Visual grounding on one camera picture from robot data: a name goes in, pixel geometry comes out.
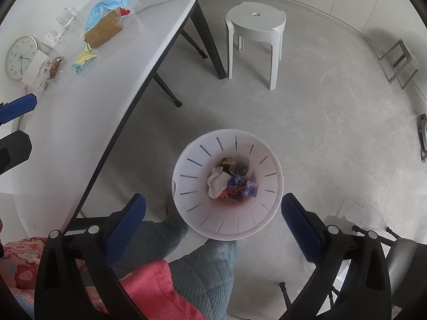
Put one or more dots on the printed pink snack wrapper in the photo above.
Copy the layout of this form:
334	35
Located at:
51	66

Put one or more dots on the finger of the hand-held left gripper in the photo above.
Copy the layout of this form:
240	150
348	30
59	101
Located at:
16	150
20	106

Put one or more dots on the white trash bin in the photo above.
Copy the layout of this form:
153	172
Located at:
200	206

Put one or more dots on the pink fleece garment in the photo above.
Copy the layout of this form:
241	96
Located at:
153	286

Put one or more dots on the metal step stool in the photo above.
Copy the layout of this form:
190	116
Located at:
397	56

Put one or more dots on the clear plastic bottle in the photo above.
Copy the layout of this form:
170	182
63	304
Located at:
240	166

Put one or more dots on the red plastic bag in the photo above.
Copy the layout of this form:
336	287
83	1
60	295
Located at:
228	194

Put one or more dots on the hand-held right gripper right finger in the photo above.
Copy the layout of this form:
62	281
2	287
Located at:
297	226

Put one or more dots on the blue printed paper box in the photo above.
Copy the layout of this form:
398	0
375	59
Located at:
252	190

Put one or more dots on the blue candy wrapper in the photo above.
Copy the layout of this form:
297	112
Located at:
235	183

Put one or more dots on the blue quilted pants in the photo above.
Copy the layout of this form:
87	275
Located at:
200	280

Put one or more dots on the white plastic stool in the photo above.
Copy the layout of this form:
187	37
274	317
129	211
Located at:
255	23

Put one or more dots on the white paper box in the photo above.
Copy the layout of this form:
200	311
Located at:
33	68

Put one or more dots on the torn brown cardboard piece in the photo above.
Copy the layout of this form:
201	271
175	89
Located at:
100	33

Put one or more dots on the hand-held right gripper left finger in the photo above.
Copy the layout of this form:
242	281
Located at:
128	223

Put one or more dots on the black table leg frame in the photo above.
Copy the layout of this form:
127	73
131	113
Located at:
210	46

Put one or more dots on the blue face mask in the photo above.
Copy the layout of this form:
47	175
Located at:
106	5

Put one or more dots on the green candy wrapper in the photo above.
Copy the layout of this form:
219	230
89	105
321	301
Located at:
42	84

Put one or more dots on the clear glass cup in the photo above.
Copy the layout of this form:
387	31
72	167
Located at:
68	18

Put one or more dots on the pink floral cloth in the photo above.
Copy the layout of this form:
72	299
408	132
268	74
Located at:
20	266

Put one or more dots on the white tissue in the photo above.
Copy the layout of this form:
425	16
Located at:
216	183

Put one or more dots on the round white wall clock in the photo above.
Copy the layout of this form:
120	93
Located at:
20	56

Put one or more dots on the black foam net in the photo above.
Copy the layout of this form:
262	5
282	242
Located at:
224	170

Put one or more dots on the brown snack wrapper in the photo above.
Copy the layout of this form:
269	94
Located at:
227	161

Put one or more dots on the yellow wrapper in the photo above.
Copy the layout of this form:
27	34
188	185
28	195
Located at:
85	56

